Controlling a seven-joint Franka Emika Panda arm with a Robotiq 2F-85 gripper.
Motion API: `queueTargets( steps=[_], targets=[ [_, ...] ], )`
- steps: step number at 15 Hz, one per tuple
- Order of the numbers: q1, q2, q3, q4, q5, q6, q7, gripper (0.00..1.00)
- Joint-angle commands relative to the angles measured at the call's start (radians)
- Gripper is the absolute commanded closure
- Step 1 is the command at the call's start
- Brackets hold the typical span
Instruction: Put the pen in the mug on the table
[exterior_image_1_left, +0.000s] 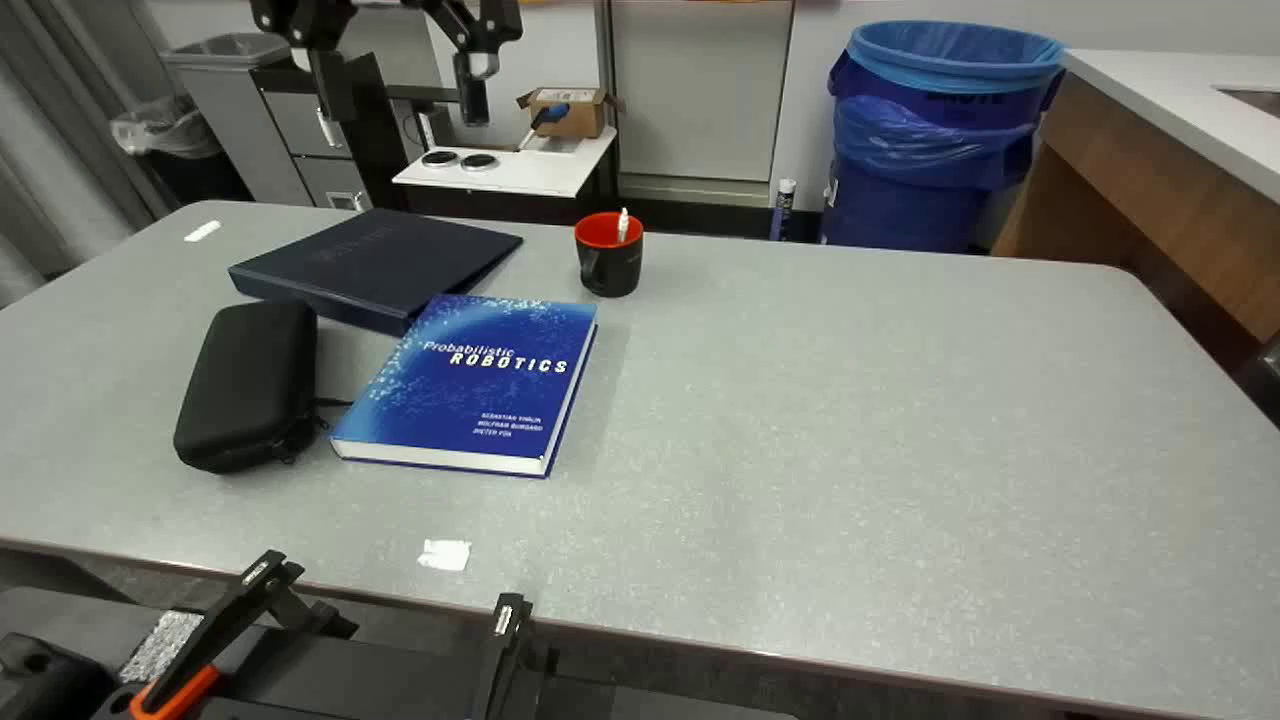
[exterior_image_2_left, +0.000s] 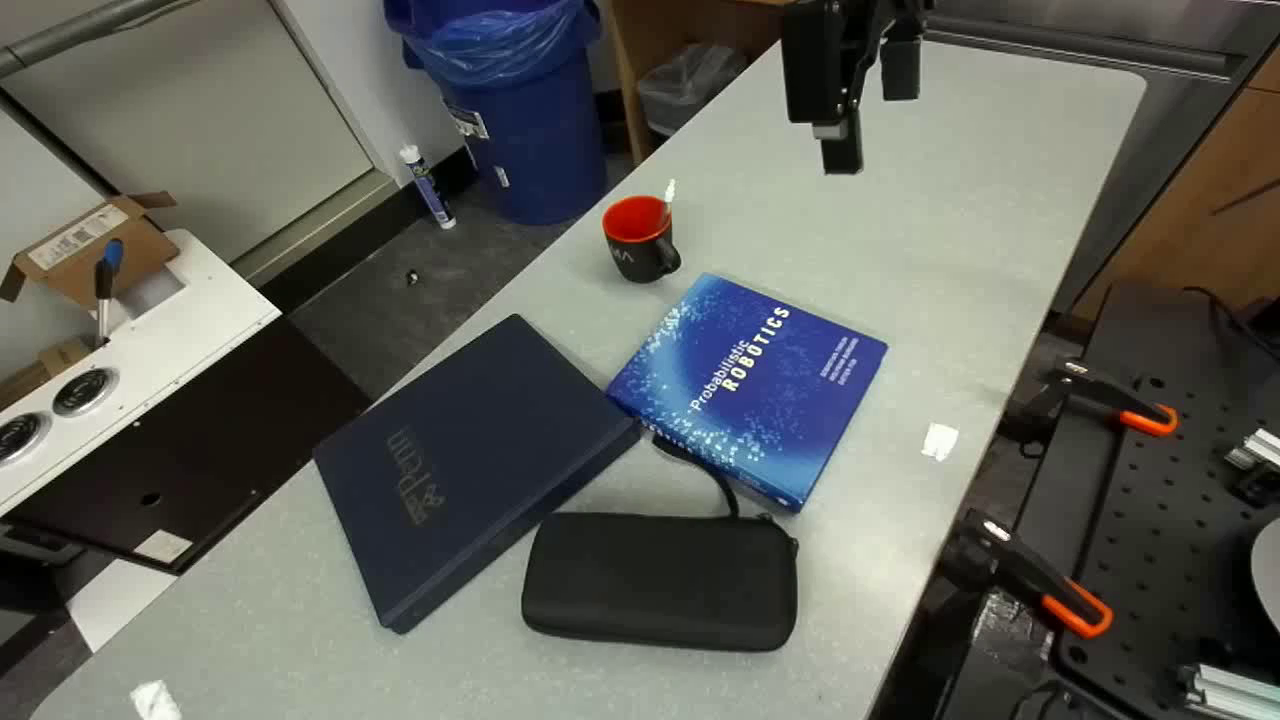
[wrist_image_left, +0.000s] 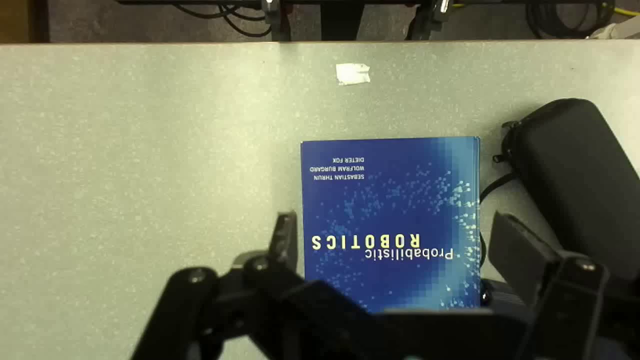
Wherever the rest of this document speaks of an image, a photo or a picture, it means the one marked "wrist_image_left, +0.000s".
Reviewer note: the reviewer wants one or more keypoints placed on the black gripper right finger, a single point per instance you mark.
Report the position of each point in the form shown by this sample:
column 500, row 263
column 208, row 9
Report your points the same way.
column 527, row 257

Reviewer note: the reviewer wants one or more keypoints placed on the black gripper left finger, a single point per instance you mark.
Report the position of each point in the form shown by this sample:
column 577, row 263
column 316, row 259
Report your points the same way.
column 283, row 241

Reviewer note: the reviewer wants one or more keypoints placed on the black zippered hard case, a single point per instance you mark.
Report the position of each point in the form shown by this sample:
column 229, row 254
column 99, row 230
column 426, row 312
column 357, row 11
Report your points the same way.
column 572, row 173

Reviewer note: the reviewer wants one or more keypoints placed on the blue Probabilistic Robotics book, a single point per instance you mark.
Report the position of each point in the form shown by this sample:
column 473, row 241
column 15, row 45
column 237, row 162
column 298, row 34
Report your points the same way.
column 386, row 200

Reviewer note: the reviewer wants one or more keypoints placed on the white tape piece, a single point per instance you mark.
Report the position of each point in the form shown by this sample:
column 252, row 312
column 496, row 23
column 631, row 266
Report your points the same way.
column 352, row 72

